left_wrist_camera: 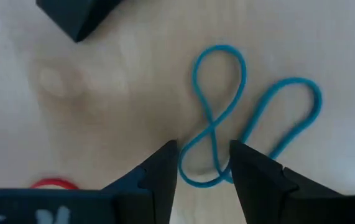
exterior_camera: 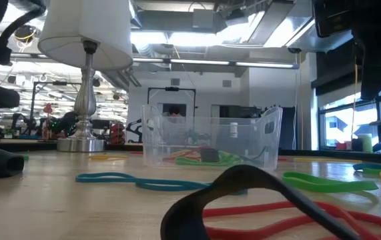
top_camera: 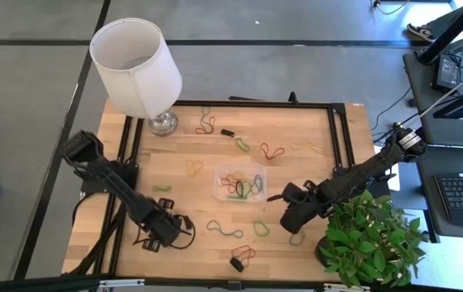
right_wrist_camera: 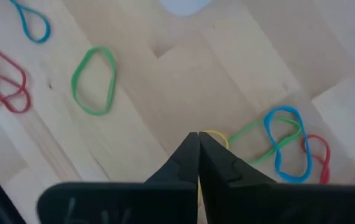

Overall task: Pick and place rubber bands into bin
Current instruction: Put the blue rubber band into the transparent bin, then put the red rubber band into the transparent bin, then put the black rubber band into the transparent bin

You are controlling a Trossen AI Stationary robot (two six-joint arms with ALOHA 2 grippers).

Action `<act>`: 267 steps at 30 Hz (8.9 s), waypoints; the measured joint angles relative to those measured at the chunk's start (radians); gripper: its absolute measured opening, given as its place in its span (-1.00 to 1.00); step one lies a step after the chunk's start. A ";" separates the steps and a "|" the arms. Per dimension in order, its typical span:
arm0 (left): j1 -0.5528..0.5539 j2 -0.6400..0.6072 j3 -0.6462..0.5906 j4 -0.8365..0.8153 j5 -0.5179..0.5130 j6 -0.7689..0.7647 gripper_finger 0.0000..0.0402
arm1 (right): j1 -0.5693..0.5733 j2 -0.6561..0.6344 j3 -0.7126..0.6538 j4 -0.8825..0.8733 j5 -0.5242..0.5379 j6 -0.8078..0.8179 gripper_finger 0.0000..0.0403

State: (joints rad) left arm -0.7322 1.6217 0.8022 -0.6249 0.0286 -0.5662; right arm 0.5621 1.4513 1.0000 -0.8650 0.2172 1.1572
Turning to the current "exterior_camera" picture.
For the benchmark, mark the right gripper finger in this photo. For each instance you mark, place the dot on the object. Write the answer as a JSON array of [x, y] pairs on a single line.
[[380, 60]]

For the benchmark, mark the teal rubber band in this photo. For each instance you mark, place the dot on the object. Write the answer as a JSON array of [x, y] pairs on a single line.
[[160, 184], [260, 154], [377, 165]]

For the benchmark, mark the clear plastic bin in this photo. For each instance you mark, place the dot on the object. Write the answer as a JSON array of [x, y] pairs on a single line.
[[250, 146]]

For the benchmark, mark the black background robot arm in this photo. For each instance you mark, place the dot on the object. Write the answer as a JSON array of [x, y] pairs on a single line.
[[136, 128]]

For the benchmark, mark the red ornament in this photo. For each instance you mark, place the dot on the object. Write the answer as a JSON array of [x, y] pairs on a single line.
[[47, 108]]

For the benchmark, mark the black ceiling dome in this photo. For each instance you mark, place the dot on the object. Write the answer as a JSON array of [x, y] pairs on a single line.
[[25, 33]]

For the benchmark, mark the background robot green lights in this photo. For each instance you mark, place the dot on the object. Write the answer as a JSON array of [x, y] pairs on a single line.
[[61, 128]]

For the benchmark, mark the pale green cup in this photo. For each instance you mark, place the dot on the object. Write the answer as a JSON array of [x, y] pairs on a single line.
[[365, 143]]

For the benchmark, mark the red box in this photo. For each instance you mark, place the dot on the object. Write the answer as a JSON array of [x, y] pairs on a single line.
[[341, 146]]

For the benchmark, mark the white shade table lamp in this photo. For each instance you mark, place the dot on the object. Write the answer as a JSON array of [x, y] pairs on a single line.
[[86, 20]]

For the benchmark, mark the red stacked objects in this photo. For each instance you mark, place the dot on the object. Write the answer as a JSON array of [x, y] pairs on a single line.
[[117, 133]]

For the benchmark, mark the white bottle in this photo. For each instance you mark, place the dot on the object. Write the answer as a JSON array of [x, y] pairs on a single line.
[[233, 130]]

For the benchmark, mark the long ceiling light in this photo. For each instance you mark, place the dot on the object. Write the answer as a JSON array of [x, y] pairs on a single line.
[[210, 62]]

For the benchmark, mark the person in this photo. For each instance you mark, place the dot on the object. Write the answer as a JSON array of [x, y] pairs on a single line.
[[174, 111]]

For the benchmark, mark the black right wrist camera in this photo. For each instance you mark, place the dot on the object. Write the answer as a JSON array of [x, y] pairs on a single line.
[[333, 16]]

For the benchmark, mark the black background rig frame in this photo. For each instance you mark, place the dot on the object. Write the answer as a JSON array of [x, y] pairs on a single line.
[[171, 89]]

